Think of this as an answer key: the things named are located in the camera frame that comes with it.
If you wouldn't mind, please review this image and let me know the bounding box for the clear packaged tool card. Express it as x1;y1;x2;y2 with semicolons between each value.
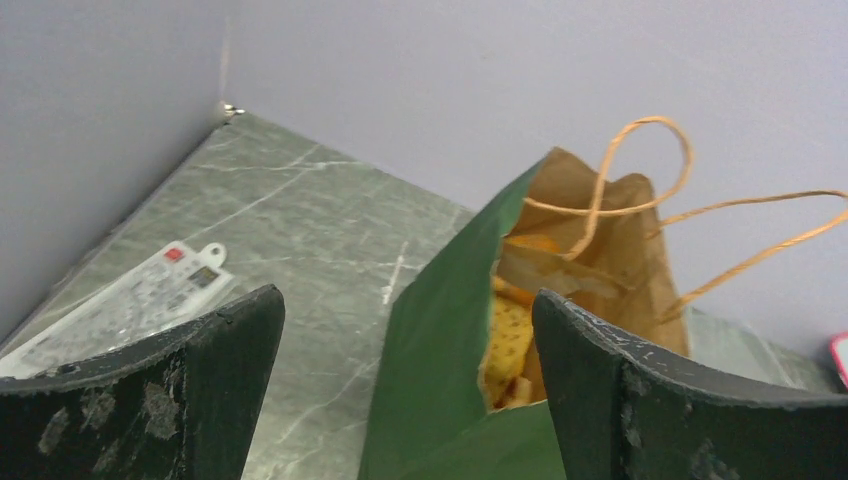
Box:
1;241;234;379

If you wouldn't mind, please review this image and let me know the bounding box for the green paper bag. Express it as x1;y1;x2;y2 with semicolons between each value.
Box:
358;116;848;480

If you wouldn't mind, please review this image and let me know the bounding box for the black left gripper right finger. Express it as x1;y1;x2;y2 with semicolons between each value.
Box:
532;290;847;479

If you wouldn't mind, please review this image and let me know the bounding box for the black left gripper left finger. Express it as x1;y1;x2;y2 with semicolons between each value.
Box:
1;284;285;480

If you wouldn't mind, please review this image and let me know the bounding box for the red framed whiteboard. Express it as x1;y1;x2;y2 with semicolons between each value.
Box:
829;332;848;387

